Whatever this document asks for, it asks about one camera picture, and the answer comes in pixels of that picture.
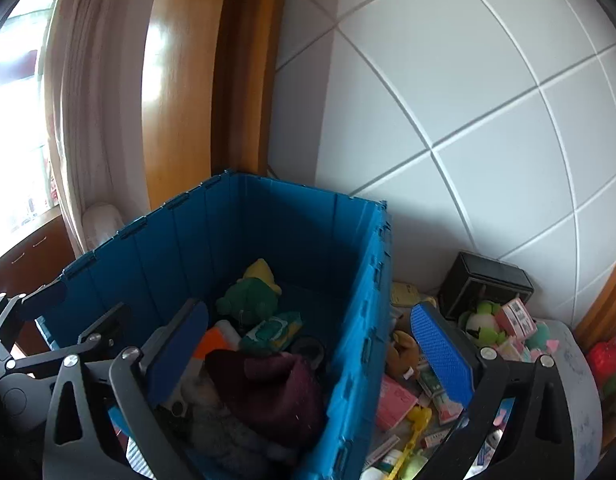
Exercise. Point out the red white small box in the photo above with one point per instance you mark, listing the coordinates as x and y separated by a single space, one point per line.
448 409

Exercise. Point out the orange white packet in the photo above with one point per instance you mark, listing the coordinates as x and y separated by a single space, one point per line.
220 337

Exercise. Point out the green frog plush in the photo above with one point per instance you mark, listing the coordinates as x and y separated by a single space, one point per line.
480 322

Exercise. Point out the maroon knit hat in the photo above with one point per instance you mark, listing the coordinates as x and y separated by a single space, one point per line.
273 395

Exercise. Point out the brown plush toy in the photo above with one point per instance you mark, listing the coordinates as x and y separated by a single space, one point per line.
403 355

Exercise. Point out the red strawberry toy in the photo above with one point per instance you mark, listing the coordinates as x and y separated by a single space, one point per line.
604 360

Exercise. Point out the black box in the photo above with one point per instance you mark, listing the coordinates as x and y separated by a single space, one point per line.
488 275

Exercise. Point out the yellow plastic toy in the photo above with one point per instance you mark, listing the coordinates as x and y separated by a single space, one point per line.
415 422

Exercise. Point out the black round tape roll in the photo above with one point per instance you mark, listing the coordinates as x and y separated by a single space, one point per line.
307 351

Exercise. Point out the green wet wipes packet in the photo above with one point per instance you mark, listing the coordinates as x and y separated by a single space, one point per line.
273 330

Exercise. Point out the yellow plush toy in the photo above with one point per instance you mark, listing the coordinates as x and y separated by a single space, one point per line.
262 272

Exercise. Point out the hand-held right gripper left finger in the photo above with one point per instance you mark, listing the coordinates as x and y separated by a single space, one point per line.
177 355

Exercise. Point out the cream pouch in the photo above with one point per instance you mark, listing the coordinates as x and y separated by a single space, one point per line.
407 294

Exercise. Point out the green plush toy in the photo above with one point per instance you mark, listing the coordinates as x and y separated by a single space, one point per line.
248 302

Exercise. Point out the dark wooden cabinet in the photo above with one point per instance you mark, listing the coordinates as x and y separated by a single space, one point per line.
32 270

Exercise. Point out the striped cloth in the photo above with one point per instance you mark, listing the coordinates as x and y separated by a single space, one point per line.
132 455

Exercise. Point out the pink white carton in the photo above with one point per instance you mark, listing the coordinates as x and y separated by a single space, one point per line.
517 316

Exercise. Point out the wooden door frame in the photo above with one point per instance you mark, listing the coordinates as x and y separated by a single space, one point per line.
187 110

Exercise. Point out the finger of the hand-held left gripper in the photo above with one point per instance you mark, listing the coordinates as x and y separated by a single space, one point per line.
102 330
42 297

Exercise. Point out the window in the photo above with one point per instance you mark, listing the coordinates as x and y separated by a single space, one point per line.
17 135

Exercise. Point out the grey furry cloth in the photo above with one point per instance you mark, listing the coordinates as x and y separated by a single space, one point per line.
222 430

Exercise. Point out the green white small box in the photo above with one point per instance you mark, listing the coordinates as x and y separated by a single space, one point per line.
430 382

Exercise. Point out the pink flat box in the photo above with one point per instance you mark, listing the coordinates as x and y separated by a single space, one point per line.
395 402

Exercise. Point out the teal plush toy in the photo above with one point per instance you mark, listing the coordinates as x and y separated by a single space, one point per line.
538 336

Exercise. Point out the blue plastic crate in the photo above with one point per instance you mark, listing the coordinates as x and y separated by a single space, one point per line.
298 240

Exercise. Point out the white curtain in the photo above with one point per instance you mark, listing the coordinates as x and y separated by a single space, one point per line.
92 110

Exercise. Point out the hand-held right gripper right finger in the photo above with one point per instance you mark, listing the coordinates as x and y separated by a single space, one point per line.
443 355

